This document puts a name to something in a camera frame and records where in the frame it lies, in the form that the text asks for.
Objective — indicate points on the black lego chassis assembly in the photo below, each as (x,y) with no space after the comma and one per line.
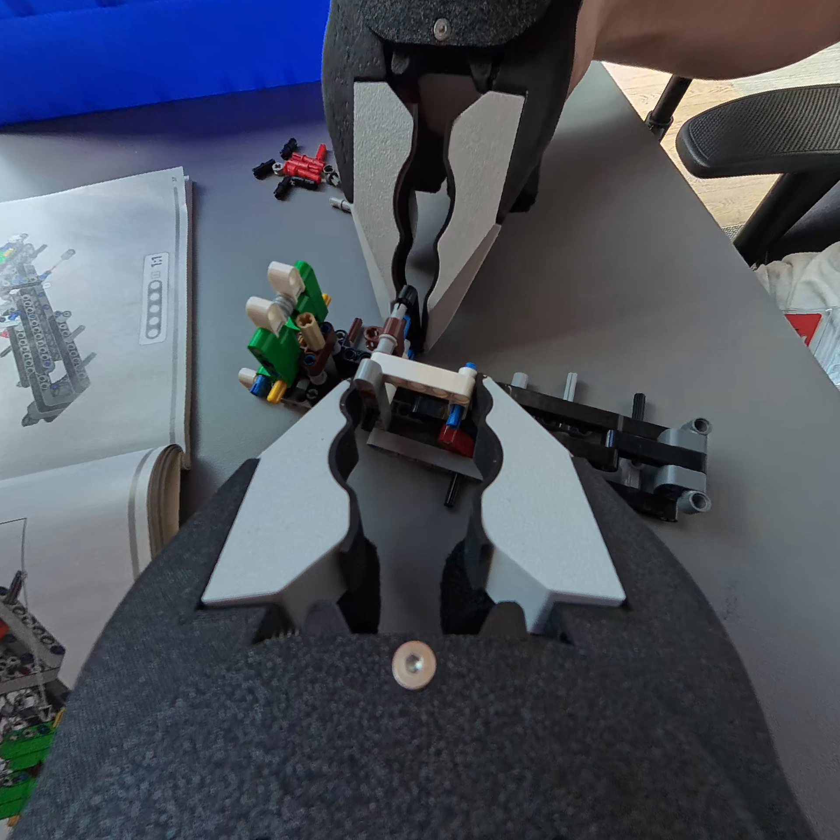
(656,439)

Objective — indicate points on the clear plastic bag red label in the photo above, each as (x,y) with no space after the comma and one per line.
(804,331)

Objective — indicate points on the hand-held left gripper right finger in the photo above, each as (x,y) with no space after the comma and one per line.
(551,518)

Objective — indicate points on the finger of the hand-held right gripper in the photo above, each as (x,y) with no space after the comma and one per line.
(482,170)
(377,164)

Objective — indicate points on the person's right forearm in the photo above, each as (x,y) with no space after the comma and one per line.
(689,33)

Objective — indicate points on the pile of red black lego pins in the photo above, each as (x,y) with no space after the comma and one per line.
(303,165)

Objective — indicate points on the white cloth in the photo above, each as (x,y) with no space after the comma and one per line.
(804,279)

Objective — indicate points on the lego instruction booklet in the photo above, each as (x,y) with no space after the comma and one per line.
(98,328)

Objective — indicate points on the black mesh office chair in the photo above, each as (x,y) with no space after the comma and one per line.
(754,138)

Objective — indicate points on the grey lego pin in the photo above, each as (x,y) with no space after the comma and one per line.
(341,203)

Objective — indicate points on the blue cushion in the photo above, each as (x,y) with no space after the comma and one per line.
(131,52)

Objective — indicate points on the black lego axle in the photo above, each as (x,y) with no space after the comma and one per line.
(407,294)

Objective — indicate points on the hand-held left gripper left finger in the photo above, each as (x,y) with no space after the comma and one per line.
(282,518)

